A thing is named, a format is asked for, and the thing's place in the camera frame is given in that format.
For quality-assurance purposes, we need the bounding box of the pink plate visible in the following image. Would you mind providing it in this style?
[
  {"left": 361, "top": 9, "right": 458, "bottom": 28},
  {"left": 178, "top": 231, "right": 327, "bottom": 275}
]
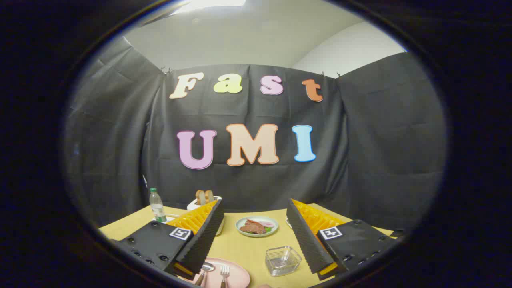
[{"left": 182, "top": 257, "right": 251, "bottom": 288}]

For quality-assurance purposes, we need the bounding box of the wooden handled metal spoon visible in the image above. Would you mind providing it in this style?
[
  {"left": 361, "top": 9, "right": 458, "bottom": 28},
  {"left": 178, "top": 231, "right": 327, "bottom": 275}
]
[{"left": 195, "top": 263, "right": 215, "bottom": 286}]

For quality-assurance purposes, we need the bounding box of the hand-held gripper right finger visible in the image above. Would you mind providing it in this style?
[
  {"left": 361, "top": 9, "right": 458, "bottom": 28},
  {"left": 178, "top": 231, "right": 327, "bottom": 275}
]
[{"left": 286, "top": 199, "right": 404, "bottom": 280}]

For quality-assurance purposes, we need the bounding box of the pale green plate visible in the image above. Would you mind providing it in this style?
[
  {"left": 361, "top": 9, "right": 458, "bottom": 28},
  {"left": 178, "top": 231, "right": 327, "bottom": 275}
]
[{"left": 235, "top": 216, "right": 279, "bottom": 238}]

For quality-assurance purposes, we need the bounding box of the clear plastic water bottle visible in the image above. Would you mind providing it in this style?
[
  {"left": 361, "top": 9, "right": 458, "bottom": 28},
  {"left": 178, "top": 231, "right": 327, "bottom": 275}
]
[{"left": 150, "top": 188, "right": 167, "bottom": 223}]

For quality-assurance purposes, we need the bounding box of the clear square strainer tray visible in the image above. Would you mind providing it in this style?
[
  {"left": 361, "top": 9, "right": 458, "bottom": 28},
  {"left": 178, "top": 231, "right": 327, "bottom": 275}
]
[{"left": 265, "top": 246, "right": 302, "bottom": 277}]

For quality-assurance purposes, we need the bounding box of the white toaster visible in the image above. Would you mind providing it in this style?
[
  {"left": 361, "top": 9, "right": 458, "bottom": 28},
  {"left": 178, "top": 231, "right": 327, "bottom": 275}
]
[{"left": 187, "top": 196, "right": 225, "bottom": 236}]

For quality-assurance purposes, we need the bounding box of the brown meat slice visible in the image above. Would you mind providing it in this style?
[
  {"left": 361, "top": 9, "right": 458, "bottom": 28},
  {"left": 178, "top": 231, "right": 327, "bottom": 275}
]
[{"left": 240, "top": 220, "right": 267, "bottom": 235}]

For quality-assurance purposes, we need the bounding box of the black backdrop cloth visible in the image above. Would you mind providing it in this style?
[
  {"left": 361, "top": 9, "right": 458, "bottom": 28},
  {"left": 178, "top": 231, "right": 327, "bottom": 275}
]
[{"left": 64, "top": 38, "right": 446, "bottom": 232}]

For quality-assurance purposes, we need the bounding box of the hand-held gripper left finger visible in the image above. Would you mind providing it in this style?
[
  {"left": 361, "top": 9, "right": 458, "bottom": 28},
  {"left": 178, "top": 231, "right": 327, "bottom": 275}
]
[{"left": 110, "top": 198, "right": 225, "bottom": 280}]

